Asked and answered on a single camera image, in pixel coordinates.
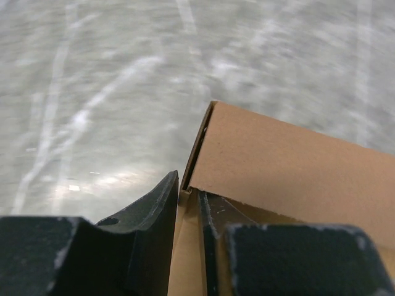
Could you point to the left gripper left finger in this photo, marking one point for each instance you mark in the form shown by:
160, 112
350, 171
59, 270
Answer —
127, 253

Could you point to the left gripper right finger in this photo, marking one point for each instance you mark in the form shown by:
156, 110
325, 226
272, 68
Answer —
240, 256

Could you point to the brown cardboard box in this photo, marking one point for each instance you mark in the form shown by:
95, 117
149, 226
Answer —
275, 172

